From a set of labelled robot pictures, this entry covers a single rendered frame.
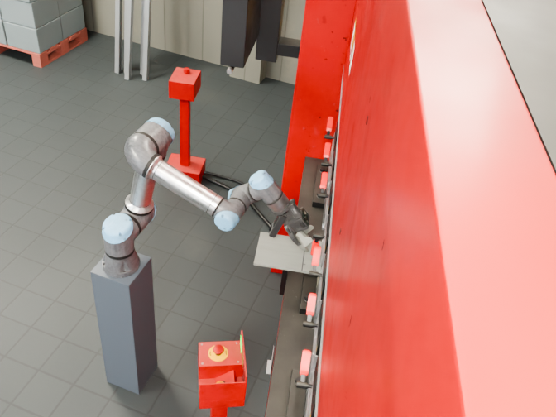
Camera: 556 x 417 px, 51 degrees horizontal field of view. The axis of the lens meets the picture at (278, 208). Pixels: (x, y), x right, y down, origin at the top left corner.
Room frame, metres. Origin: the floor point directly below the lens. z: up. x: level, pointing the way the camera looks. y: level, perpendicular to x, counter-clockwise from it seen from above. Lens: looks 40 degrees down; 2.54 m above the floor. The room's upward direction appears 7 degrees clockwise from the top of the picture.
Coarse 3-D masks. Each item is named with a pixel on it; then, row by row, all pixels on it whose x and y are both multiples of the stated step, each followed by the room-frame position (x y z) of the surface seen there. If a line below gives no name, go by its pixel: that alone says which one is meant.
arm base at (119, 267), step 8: (104, 256) 1.63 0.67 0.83; (112, 256) 1.60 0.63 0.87; (128, 256) 1.62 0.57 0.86; (136, 256) 1.65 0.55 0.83; (104, 264) 1.63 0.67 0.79; (112, 264) 1.59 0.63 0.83; (120, 264) 1.59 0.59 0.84; (128, 264) 1.61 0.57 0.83; (136, 264) 1.63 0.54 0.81; (112, 272) 1.58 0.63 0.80; (120, 272) 1.58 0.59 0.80; (128, 272) 1.60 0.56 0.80
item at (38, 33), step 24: (0, 0) 4.70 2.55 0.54; (24, 0) 4.63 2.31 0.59; (48, 0) 4.83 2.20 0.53; (72, 0) 5.15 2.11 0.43; (0, 24) 4.71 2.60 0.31; (24, 24) 4.65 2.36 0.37; (48, 24) 4.78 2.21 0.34; (72, 24) 5.10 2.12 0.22; (0, 48) 4.79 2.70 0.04; (24, 48) 4.66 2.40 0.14; (48, 48) 4.74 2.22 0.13; (72, 48) 5.05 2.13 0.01
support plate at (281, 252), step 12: (264, 240) 1.67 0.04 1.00; (276, 240) 1.68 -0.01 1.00; (288, 240) 1.69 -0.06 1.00; (264, 252) 1.60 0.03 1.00; (276, 252) 1.61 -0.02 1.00; (288, 252) 1.62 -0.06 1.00; (300, 252) 1.62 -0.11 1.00; (264, 264) 1.54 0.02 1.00; (276, 264) 1.55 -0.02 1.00; (288, 264) 1.55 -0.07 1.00; (300, 264) 1.56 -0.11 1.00
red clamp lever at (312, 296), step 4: (312, 296) 1.12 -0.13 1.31; (308, 300) 1.12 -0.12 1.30; (312, 300) 1.11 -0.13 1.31; (308, 304) 1.11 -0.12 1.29; (312, 304) 1.11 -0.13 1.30; (308, 308) 1.10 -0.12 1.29; (312, 308) 1.10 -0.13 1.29; (308, 312) 1.09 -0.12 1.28; (312, 312) 1.09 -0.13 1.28; (308, 316) 1.08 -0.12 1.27; (304, 320) 1.07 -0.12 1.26; (308, 320) 1.07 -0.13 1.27; (304, 324) 1.06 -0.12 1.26; (308, 324) 1.06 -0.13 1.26; (312, 324) 1.06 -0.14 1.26; (316, 324) 1.07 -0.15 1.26
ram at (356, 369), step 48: (384, 144) 0.74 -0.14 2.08; (336, 192) 1.43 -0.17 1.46; (384, 192) 0.63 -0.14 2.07; (336, 240) 1.11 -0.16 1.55; (384, 240) 0.55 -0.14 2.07; (336, 288) 0.89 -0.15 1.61; (384, 288) 0.47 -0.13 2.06; (336, 336) 0.72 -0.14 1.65; (384, 336) 0.40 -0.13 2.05; (336, 384) 0.59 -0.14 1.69; (384, 384) 0.35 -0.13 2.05
